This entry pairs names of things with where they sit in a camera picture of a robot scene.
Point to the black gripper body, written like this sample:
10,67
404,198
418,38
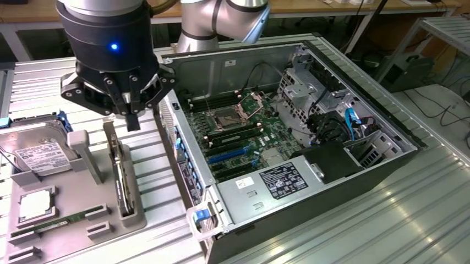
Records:
110,41

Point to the green graphics card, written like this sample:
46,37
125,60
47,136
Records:
119,165

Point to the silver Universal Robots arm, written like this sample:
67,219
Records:
198,22

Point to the black case lock knob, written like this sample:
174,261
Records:
175,105

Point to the blue disk carrier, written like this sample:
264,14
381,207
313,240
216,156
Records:
65,121

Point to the thin socket locking lever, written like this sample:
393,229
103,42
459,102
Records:
208,104

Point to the black RAM slot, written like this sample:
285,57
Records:
213,99
229,129
217,105

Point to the CPU socket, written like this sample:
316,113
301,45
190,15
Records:
226,118

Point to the blue card slot tab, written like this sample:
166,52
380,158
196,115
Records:
191,167
186,158
179,143

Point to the wooden desk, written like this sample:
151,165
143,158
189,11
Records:
30,11

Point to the silver hard disk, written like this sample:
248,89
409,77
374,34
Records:
37,154

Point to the metal socket cover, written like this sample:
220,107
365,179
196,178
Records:
253,104

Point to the installed black RAM stick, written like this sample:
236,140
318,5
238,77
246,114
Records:
236,138

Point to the blue expansion slot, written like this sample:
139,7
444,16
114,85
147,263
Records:
229,154

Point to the green motherboard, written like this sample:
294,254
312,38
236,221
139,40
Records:
272,132

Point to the black expansion slot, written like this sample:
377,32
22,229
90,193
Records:
232,166
236,172

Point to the grey parts rack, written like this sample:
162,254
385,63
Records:
74,192

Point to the silver perforated disk bay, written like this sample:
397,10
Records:
297,93

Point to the silver CPU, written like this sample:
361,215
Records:
35,204

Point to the silver power supply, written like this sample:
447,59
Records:
250,198

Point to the green RAM stick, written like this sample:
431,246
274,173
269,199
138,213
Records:
55,223

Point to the blue case latch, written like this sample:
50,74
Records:
201,215

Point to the black plastic shroud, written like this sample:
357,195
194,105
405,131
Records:
330,162

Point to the silver slotted disk bay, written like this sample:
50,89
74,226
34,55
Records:
374,151

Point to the open black PC case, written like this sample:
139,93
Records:
368,187

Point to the black box device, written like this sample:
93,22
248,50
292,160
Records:
414,71

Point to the metal slat side table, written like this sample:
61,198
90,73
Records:
452,27

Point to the dark grey frame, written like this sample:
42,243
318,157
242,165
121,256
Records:
6,82

